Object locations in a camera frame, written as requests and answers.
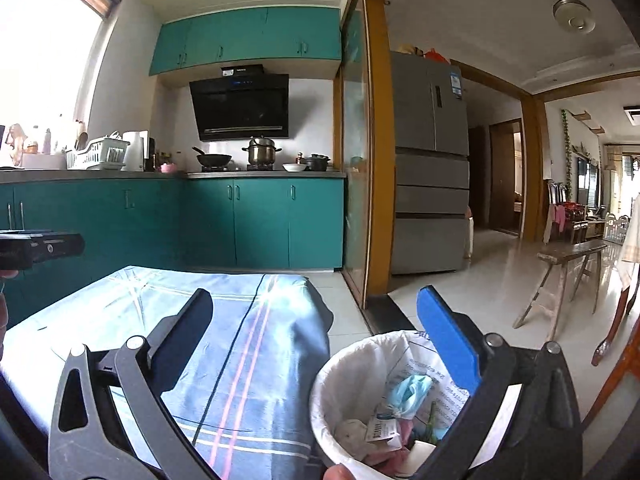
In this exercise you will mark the person's left hand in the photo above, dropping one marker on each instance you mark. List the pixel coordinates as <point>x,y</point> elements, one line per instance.
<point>4,311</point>

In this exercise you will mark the light blue face mask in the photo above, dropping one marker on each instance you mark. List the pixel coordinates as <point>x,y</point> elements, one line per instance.
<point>406,398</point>

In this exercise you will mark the white bowl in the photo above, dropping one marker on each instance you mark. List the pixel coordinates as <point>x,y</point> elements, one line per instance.
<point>294,167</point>

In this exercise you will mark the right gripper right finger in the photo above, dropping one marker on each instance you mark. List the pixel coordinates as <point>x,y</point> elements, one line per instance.
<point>521,419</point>

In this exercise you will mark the person's right hand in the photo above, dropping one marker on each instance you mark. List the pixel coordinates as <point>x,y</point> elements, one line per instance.
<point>338,472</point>

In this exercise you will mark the white blue ointment box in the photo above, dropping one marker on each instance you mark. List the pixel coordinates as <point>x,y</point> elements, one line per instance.
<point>383,428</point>

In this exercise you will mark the white printed trash bag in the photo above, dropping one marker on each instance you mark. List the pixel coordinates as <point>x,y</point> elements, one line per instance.
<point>352,387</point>

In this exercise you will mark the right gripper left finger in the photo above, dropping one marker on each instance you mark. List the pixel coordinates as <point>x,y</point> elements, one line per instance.
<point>87,439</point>

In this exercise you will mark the wooden sliding door frame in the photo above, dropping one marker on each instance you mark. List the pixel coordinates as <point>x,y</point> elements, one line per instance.
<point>364,147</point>

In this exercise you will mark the teal kitchen cabinets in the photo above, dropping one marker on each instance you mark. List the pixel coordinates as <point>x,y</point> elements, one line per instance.
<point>266,33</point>
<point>212,221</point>

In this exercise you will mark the white electric kettle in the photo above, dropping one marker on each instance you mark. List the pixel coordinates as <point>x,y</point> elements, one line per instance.
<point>137,150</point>

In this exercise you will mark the black wok pan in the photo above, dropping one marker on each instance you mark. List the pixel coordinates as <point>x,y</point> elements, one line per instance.
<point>211,160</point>

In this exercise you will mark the teal lower kitchen cabinets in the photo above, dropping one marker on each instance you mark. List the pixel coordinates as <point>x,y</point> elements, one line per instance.
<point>212,221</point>

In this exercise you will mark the steel stock pot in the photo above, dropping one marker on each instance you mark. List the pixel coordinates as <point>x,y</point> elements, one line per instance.
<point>261,151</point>

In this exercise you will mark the white dish rack basket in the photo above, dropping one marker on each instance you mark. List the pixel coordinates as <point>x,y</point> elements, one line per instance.
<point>107,153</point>

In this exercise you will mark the grey multi-door refrigerator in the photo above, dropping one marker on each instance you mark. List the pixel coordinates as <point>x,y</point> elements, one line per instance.
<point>432,166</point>

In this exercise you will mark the teal upper kitchen cabinets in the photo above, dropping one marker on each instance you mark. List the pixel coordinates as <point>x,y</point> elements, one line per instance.
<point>266,33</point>

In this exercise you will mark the black range hood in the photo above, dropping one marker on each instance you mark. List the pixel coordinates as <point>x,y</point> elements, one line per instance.
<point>240,106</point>

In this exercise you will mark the round ceiling lamp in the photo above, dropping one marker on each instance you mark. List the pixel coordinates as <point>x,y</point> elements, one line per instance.
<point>573,16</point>

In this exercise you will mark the wooden bench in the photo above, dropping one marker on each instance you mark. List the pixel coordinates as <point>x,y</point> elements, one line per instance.
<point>566,267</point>

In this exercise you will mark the blue striped tablecloth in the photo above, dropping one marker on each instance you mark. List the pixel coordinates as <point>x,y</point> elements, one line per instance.
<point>242,399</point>

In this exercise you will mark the small black pot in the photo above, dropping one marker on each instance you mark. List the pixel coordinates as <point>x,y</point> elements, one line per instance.
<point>317,162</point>

